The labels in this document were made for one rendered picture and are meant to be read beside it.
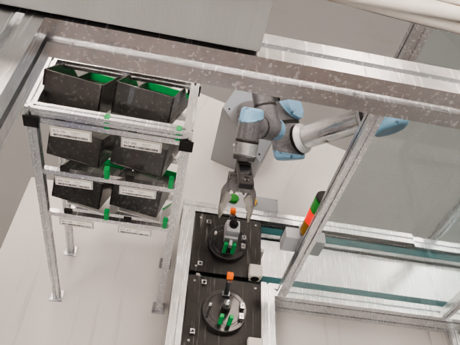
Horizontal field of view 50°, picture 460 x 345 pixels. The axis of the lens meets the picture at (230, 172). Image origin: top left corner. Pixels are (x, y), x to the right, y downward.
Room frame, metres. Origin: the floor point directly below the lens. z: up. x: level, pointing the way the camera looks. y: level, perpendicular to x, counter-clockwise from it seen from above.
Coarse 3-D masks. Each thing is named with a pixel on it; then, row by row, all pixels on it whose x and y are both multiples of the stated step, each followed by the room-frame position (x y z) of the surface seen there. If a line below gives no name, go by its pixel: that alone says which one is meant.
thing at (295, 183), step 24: (216, 120) 1.74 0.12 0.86; (168, 168) 1.37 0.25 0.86; (192, 168) 1.41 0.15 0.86; (216, 168) 1.45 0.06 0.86; (264, 168) 1.52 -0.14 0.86; (288, 168) 1.56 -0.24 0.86; (312, 168) 1.60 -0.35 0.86; (336, 168) 1.65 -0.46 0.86; (192, 192) 1.28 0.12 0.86; (216, 192) 1.32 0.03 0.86; (240, 192) 1.35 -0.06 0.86; (264, 192) 1.39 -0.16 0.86; (288, 192) 1.42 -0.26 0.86; (312, 192) 1.46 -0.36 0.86
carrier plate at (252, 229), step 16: (224, 224) 1.09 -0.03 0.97; (240, 224) 1.11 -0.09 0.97; (256, 224) 1.12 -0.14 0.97; (192, 240) 0.98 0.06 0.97; (256, 240) 1.05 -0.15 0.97; (192, 256) 0.92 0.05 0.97; (208, 256) 0.94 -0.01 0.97; (256, 256) 0.99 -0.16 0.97; (192, 272) 0.87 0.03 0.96; (208, 272) 0.88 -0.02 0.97; (224, 272) 0.89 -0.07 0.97; (240, 272) 0.91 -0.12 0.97
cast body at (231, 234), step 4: (228, 220) 1.01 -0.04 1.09; (232, 220) 1.01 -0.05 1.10; (236, 220) 1.02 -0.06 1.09; (228, 224) 1.00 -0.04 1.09; (232, 224) 1.00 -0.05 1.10; (236, 224) 1.00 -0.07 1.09; (228, 228) 0.98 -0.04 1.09; (232, 228) 0.99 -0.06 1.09; (236, 228) 0.99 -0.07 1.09; (224, 232) 1.00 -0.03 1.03; (228, 232) 0.98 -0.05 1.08; (232, 232) 0.98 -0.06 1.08; (236, 232) 0.98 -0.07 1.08; (224, 236) 0.98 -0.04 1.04; (228, 236) 0.98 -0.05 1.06; (232, 236) 0.98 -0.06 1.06; (236, 236) 0.98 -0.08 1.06; (224, 240) 0.97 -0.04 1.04; (228, 240) 0.97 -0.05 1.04; (232, 240) 0.97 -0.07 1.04; (236, 240) 0.97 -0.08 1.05
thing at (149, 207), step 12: (144, 180) 0.97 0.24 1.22; (156, 180) 0.99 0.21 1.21; (168, 180) 0.90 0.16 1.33; (156, 192) 0.82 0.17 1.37; (168, 192) 0.91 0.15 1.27; (120, 204) 0.79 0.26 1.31; (132, 204) 0.79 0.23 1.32; (144, 204) 0.80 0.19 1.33; (156, 204) 0.80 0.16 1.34; (156, 216) 0.79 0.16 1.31
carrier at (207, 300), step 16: (192, 288) 0.80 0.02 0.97; (208, 288) 0.82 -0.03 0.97; (224, 288) 0.83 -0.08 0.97; (240, 288) 0.85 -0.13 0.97; (256, 288) 0.87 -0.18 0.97; (192, 304) 0.75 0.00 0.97; (208, 304) 0.76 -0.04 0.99; (224, 304) 0.75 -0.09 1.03; (240, 304) 0.78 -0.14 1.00; (256, 304) 0.81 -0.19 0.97; (192, 320) 0.70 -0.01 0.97; (208, 320) 0.70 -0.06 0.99; (224, 320) 0.72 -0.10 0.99; (240, 320) 0.73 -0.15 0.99; (256, 320) 0.76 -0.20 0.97; (192, 336) 0.65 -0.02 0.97; (208, 336) 0.67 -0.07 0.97; (224, 336) 0.68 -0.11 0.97; (240, 336) 0.69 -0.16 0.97; (256, 336) 0.71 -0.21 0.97
